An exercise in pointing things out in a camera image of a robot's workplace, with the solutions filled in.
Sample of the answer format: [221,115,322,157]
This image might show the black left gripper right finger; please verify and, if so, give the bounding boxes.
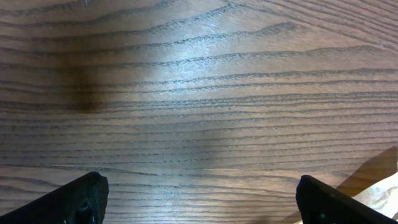
[296,175,397,224]

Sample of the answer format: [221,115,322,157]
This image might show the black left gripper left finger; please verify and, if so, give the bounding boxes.
[1,172,109,224]

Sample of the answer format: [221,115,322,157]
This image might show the brown white snack packet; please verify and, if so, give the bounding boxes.
[353,173,398,221]

